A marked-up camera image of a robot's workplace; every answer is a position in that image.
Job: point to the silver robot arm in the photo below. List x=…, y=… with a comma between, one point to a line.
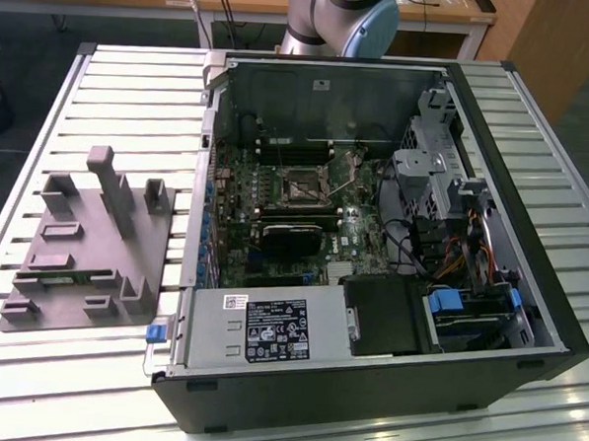
x=310, y=14

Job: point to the black RAM slot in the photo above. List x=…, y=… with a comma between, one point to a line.
x=299, y=216
x=293, y=155

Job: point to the CPU socket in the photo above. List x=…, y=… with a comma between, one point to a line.
x=301, y=188

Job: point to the black graphics card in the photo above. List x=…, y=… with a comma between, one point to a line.
x=293, y=237

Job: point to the metal locking lever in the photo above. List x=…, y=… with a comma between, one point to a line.
x=343, y=186

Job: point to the green motherboard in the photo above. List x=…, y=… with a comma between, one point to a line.
x=357, y=243

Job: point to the silver chipset heatsink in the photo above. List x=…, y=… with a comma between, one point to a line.
x=340, y=272

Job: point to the installed RAM stick white label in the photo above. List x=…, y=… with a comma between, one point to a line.
x=281, y=141

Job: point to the white barcode sticker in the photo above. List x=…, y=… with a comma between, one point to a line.
x=235, y=302

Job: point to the black plastic drive cover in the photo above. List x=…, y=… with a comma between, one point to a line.
x=388, y=314

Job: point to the metal disk bay cage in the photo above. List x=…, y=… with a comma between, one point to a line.
x=416, y=162

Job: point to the grey power supply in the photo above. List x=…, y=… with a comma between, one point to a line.
x=209, y=334

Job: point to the hard disk in blue carrier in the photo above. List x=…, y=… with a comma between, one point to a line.
x=446, y=301

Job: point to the blue case latch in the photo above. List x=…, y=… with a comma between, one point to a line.
x=156, y=334

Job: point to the black open PC case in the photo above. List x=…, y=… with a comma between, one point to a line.
x=314, y=404

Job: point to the grey plastic parts rack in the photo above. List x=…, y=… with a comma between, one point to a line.
x=90, y=249

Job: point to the green RAM stick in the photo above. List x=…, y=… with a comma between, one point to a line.
x=61, y=280

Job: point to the wooden cabinet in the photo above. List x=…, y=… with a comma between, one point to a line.
x=555, y=46

